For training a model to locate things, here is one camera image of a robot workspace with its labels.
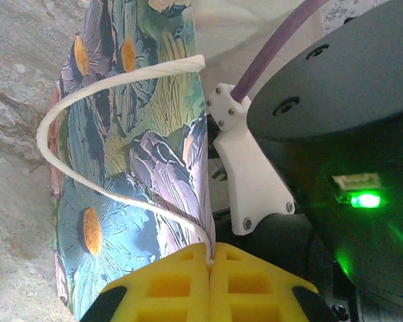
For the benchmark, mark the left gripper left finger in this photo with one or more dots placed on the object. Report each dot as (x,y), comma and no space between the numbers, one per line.
(171,292)

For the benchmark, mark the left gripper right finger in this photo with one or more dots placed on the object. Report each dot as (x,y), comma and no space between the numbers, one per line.
(248,292)

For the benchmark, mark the floral paper gift bag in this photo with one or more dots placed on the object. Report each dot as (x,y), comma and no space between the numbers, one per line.
(137,167)

